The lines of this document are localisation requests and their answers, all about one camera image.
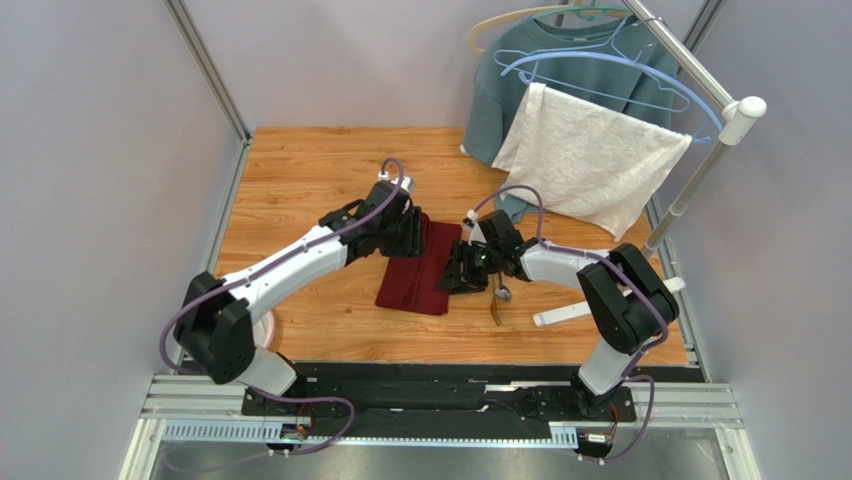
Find dark red cloth napkin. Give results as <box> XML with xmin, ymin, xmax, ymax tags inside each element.
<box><xmin>375</xmin><ymin>214</ymin><xmax>462</xmax><ymax>316</ymax></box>

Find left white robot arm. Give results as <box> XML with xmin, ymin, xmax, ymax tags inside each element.
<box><xmin>167</xmin><ymin>175</ymin><xmax>424</xmax><ymax>397</ymax></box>

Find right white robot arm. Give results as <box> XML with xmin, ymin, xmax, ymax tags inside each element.
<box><xmin>436</xmin><ymin>210</ymin><xmax>680</xmax><ymax>418</ymax></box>

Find silver metal spoon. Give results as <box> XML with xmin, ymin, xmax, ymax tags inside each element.
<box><xmin>494</xmin><ymin>281</ymin><xmax>512</xmax><ymax>301</ymax></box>

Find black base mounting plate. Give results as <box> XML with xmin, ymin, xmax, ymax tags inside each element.
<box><xmin>237</xmin><ymin>362</ymin><xmax>644</xmax><ymax>440</ymax></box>

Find white towel on hanger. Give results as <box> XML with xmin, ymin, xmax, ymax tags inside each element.
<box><xmin>492</xmin><ymin>83</ymin><xmax>693</xmax><ymax>240</ymax></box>

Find white mesh bag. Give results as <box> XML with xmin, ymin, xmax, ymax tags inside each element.
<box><xmin>252</xmin><ymin>311</ymin><xmax>276</xmax><ymax>350</ymax></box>

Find beige wooden hanger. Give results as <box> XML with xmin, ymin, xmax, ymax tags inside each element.
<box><xmin>467</xmin><ymin>1</ymin><xmax>591</xmax><ymax>57</ymax></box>

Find teal sweatshirt on hanger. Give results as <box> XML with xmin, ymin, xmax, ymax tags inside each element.
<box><xmin>462</xmin><ymin>17</ymin><xmax>692</xmax><ymax>237</ymax></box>

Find light blue clothes hanger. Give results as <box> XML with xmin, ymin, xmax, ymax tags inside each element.
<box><xmin>488</xmin><ymin>15</ymin><xmax>723</xmax><ymax>144</ymax></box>

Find metal clothes rack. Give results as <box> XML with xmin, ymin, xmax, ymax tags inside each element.
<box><xmin>532</xmin><ymin>0</ymin><xmax>768</xmax><ymax>329</ymax></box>

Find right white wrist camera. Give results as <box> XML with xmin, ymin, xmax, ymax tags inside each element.
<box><xmin>463</xmin><ymin>209</ymin><xmax>487</xmax><ymax>245</ymax></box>

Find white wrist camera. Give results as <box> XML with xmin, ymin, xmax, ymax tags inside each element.
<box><xmin>377</xmin><ymin>172</ymin><xmax>415</xmax><ymax>195</ymax></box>
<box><xmin>463</xmin><ymin>209</ymin><xmax>487</xmax><ymax>245</ymax></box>

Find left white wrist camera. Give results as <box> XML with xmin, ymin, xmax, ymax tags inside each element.
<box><xmin>377</xmin><ymin>172</ymin><xmax>415</xmax><ymax>195</ymax></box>

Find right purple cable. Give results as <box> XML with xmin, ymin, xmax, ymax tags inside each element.
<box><xmin>465</xmin><ymin>184</ymin><xmax>670</xmax><ymax>464</ymax></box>

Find purple cable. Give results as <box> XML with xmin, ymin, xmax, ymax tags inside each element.
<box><xmin>158</xmin><ymin>156</ymin><xmax>357</xmax><ymax>457</ymax></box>
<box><xmin>465</xmin><ymin>184</ymin><xmax>670</xmax><ymax>464</ymax></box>

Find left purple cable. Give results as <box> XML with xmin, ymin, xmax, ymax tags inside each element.
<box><xmin>158</xmin><ymin>156</ymin><xmax>357</xmax><ymax>457</ymax></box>

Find aluminium frame rail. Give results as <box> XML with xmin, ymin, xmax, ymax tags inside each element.
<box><xmin>163</xmin><ymin>0</ymin><xmax>253</xmax><ymax>146</ymax></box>

